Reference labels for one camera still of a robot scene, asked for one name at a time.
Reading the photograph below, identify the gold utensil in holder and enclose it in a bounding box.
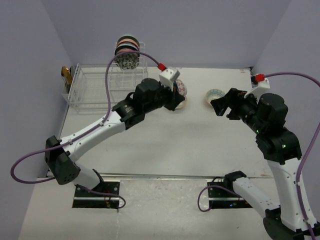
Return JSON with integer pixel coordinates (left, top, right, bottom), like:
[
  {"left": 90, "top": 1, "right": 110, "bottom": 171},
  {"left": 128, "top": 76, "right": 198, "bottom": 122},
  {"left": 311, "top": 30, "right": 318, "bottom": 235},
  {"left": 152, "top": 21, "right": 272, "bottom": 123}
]
[{"left": 61, "top": 66, "right": 73, "bottom": 93}]

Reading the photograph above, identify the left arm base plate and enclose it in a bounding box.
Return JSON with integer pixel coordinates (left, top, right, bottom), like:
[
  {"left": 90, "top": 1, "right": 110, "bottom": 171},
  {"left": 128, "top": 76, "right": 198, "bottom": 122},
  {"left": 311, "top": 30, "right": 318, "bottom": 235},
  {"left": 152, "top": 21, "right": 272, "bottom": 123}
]
[{"left": 72, "top": 180, "right": 120, "bottom": 209}]

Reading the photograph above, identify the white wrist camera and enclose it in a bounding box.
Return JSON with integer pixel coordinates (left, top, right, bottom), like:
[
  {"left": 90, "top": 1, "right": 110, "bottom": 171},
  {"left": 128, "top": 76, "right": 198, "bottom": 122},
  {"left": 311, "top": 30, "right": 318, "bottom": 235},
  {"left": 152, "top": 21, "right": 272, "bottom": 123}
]
[
  {"left": 244, "top": 73, "right": 270, "bottom": 98},
  {"left": 157, "top": 63, "right": 180, "bottom": 91}
]

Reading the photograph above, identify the white wire dish rack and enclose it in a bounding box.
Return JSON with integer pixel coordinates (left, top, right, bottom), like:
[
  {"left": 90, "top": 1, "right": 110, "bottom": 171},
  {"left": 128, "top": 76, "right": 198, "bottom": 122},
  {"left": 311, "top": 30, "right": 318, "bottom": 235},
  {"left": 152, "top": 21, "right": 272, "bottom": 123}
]
[{"left": 66, "top": 55, "right": 148, "bottom": 112}]

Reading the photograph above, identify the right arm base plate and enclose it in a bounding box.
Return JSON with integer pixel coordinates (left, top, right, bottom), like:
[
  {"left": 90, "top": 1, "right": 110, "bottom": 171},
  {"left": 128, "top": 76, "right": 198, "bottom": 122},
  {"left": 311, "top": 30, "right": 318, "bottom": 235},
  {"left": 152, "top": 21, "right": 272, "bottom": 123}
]
[{"left": 207, "top": 187, "right": 252, "bottom": 209}]

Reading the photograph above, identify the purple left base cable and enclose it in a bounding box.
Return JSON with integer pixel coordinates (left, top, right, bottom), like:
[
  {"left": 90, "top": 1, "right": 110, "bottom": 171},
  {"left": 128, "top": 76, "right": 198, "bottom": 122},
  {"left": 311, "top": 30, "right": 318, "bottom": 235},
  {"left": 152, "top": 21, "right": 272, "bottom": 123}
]
[{"left": 76, "top": 184, "right": 127, "bottom": 209}]

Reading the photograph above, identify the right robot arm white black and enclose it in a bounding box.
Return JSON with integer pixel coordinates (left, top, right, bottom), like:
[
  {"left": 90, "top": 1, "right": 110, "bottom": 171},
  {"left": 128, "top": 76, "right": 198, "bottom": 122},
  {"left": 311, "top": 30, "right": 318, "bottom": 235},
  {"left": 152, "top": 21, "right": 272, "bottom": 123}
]
[{"left": 210, "top": 88, "right": 320, "bottom": 240}]

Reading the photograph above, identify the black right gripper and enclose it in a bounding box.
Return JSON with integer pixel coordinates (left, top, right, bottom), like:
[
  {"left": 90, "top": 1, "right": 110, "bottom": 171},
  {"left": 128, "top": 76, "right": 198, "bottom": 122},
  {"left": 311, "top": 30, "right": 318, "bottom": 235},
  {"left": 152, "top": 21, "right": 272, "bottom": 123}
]
[{"left": 210, "top": 86, "right": 265, "bottom": 133}]

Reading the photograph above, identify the dark blue patterned bowl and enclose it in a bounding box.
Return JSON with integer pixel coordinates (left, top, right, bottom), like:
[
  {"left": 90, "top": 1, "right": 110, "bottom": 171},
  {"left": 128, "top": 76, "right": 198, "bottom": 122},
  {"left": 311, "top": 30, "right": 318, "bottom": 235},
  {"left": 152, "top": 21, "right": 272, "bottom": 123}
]
[{"left": 175, "top": 79, "right": 188, "bottom": 97}]

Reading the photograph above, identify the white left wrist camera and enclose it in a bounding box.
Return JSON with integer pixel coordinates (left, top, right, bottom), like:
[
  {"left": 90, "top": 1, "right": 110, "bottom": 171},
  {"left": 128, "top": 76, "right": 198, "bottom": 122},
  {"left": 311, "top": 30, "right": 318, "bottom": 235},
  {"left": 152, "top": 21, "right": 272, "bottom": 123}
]
[{"left": 157, "top": 63, "right": 180, "bottom": 91}]

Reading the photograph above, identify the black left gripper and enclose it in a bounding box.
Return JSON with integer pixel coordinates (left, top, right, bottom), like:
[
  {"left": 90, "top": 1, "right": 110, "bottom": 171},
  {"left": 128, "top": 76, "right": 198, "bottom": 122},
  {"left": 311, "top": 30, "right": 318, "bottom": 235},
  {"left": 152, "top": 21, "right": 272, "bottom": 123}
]
[{"left": 144, "top": 80, "right": 186, "bottom": 114}]

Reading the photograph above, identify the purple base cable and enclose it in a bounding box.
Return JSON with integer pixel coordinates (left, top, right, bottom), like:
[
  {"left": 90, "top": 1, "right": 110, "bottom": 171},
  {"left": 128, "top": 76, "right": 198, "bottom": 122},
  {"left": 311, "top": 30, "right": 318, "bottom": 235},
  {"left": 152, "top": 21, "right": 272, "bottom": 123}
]
[
  {"left": 76, "top": 184, "right": 127, "bottom": 209},
  {"left": 197, "top": 186, "right": 241, "bottom": 213}
]

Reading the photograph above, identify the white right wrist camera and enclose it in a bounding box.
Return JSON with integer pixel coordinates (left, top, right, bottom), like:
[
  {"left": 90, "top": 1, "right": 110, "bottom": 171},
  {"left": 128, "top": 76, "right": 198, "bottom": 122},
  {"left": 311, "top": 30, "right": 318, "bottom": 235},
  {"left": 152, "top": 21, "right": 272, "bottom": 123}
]
[{"left": 244, "top": 73, "right": 270, "bottom": 98}]

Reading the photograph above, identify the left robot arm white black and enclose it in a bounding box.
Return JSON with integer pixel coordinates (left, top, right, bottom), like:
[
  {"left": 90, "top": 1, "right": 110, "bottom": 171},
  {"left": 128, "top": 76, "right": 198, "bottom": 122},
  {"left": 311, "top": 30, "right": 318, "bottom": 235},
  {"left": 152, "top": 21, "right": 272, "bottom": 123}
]
[{"left": 45, "top": 78, "right": 185, "bottom": 197}]

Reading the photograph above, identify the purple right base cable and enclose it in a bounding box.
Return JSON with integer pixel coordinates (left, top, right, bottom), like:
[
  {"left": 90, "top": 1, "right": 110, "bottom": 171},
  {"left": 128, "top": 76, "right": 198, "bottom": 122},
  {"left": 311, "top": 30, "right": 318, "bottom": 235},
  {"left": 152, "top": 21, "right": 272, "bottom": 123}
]
[{"left": 197, "top": 186, "right": 241, "bottom": 213}]

